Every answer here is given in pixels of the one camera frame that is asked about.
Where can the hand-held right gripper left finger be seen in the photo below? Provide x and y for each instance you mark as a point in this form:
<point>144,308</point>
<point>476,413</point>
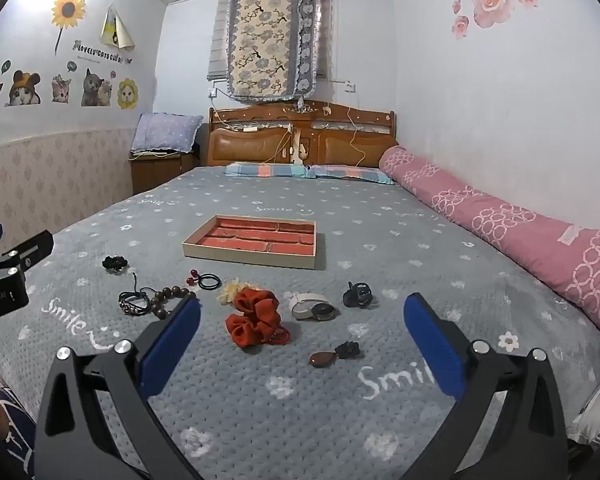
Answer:
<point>172,340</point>

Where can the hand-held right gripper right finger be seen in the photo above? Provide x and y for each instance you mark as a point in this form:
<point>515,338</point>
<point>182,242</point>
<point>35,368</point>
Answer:
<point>435,345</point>

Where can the red scrunchie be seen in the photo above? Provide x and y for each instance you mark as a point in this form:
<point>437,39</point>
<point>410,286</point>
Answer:
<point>252,325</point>

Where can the small black flower hair clip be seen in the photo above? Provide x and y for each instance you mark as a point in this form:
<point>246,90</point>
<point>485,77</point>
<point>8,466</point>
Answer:
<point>115,263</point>

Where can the black claw hair clip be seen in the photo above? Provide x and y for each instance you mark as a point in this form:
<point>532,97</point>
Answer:
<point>354,297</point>

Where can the red-lined wooden jewelry tray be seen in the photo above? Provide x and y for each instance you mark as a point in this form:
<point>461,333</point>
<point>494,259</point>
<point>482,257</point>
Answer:
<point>255,240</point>

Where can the cream scrunchie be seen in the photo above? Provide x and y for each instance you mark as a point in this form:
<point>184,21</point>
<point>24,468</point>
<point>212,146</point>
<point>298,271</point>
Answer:
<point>228,292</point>

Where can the amber pendant with dark knot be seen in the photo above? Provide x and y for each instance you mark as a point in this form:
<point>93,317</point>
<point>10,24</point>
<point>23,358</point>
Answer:
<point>324,359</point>

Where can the dark blue patterned cloth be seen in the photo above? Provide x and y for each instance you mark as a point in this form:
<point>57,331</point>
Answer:
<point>12,420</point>

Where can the pink circle-print bolster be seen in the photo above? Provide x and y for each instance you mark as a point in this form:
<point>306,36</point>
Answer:
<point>510,232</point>

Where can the grey patterned bed blanket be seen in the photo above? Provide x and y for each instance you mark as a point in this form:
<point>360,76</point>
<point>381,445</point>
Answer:
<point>280,425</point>

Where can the hat-wearing cat sticker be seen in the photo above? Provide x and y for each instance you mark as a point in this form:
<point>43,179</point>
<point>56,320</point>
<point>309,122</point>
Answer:
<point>24,89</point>

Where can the wooden nightstand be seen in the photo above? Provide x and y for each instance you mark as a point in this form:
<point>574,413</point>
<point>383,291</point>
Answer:
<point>155,172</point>

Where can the pink kitten sticker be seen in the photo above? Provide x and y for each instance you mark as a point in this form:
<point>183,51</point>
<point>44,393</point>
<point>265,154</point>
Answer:
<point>61,89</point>

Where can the grey cat sticker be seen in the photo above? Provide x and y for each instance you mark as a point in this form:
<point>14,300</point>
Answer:
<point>94,87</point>

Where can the lavender dotted pillow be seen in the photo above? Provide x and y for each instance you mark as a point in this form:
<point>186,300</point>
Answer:
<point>167,131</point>

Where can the yellow flower cat sticker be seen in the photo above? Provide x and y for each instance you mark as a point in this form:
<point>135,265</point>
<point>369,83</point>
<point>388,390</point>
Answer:
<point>127,93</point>

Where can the wooden padded headboard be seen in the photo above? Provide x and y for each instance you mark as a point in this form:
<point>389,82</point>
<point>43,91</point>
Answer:
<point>330,147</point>

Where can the peeling triangular paper sticker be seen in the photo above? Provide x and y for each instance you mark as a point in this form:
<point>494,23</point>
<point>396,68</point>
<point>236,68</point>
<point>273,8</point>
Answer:
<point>115,27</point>

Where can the grey window blind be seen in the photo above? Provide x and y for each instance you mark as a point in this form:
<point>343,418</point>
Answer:
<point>217,40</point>

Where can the floral hanging cloth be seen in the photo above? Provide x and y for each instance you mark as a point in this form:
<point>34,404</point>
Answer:
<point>270,40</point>

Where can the black lettering wall sticker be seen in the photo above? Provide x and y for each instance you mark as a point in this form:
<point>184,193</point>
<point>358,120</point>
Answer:
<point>102,52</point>

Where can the sunflower wall sticker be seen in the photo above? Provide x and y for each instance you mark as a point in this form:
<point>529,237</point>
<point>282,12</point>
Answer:
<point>68,10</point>

